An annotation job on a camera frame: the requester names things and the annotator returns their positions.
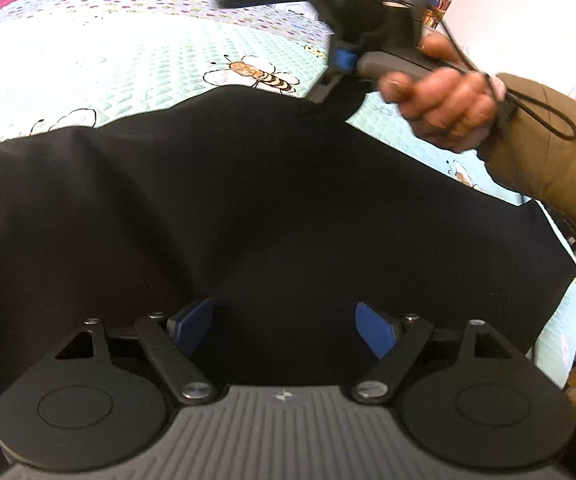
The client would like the black garment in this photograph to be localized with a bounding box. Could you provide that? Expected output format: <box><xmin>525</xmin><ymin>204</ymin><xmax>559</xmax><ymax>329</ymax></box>
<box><xmin>0</xmin><ymin>82</ymin><xmax>576</xmax><ymax>480</ymax></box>

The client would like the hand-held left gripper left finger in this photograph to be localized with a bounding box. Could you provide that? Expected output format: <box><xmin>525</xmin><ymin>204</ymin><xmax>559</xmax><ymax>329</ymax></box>
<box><xmin>55</xmin><ymin>297</ymin><xmax>219</xmax><ymax>405</ymax></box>

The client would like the person's right hand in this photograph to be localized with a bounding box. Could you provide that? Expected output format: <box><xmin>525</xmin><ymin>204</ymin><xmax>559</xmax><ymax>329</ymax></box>
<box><xmin>378</xmin><ymin>32</ymin><xmax>506</xmax><ymax>153</ymax></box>

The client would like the quilted bee print bedspread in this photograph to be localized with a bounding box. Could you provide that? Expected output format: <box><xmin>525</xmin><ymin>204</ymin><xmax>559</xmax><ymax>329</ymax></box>
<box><xmin>0</xmin><ymin>0</ymin><xmax>576</xmax><ymax>391</ymax></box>

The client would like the black wrist cord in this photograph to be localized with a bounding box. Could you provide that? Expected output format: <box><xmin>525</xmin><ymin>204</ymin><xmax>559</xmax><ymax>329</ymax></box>
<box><xmin>438</xmin><ymin>20</ymin><xmax>576</xmax><ymax>140</ymax></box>

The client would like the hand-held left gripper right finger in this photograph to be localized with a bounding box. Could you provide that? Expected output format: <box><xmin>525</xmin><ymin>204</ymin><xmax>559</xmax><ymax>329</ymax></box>
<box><xmin>352</xmin><ymin>301</ymin><xmax>516</xmax><ymax>405</ymax></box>

